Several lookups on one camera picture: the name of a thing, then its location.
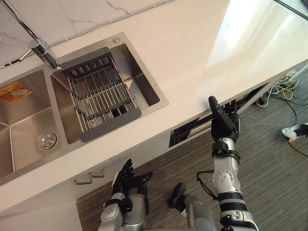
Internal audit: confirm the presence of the grey sink drain rack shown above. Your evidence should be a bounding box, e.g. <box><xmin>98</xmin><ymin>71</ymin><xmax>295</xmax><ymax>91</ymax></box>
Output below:
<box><xmin>61</xmin><ymin>47</ymin><xmax>143</xmax><ymax>143</ymax></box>

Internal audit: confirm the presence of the white floor cable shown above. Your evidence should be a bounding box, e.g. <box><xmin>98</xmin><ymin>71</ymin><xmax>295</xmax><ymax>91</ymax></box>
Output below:
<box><xmin>258</xmin><ymin>72</ymin><xmax>300</xmax><ymax>106</ymax></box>

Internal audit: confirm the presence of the stainless steel double sink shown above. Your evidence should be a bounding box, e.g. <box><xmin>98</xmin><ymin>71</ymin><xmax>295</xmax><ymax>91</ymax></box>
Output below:
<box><xmin>0</xmin><ymin>31</ymin><xmax>169</xmax><ymax>186</ymax></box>

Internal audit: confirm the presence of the person's foot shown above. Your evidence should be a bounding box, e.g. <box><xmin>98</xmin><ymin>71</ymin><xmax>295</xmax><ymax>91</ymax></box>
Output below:
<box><xmin>282</xmin><ymin>122</ymin><xmax>308</xmax><ymax>143</ymax></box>

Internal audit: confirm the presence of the black floor cable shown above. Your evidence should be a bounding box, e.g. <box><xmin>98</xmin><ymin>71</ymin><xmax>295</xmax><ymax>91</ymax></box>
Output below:
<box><xmin>269</xmin><ymin>92</ymin><xmax>308</xmax><ymax>154</ymax></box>

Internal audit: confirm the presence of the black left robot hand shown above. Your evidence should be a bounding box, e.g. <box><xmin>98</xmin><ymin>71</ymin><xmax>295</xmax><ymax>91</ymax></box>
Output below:
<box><xmin>111</xmin><ymin>158</ymin><xmax>154</xmax><ymax>196</ymax></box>

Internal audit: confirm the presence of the silver robot leg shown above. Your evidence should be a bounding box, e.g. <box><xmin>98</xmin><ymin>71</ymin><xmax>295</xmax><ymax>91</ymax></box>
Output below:
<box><xmin>121</xmin><ymin>193</ymin><xmax>150</xmax><ymax>231</ymax></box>
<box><xmin>168</xmin><ymin>182</ymin><xmax>227</xmax><ymax>231</ymax></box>

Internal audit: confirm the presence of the white stand leg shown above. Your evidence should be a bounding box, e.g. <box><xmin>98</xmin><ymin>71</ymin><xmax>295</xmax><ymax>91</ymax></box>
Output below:
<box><xmin>287</xmin><ymin>60</ymin><xmax>308</xmax><ymax>84</ymax></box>

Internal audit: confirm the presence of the silver left robot leg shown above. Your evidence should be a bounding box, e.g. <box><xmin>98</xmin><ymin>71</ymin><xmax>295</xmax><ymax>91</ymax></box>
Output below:
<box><xmin>121</xmin><ymin>193</ymin><xmax>150</xmax><ymax>231</ymax></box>

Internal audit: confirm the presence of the yellow floor cable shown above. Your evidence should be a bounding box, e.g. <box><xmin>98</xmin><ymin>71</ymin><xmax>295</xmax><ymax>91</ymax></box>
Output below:
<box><xmin>276</xmin><ymin>80</ymin><xmax>299</xmax><ymax>101</ymax></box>

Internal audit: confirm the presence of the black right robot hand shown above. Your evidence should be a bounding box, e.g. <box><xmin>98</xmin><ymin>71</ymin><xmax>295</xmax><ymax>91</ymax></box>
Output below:
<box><xmin>208</xmin><ymin>95</ymin><xmax>242</xmax><ymax>142</ymax></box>

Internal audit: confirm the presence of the silver right robot leg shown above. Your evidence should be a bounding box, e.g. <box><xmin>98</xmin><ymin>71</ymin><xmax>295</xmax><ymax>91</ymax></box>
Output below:
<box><xmin>168</xmin><ymin>182</ymin><xmax>227</xmax><ymax>231</ymax></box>

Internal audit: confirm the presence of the orange sink sticker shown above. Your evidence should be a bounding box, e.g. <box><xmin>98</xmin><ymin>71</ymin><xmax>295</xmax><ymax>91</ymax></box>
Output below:
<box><xmin>0</xmin><ymin>81</ymin><xmax>34</xmax><ymax>104</ymax></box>

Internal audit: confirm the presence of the chrome kitchen faucet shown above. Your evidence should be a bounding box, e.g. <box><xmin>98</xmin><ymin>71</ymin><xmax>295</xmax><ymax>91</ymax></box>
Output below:
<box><xmin>0</xmin><ymin>0</ymin><xmax>62</xmax><ymax>70</ymax></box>

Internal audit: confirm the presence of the round sink drain strainer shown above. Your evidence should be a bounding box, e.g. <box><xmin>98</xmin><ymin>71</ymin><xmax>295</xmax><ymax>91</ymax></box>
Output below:
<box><xmin>36</xmin><ymin>131</ymin><xmax>58</xmax><ymax>153</ymax></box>

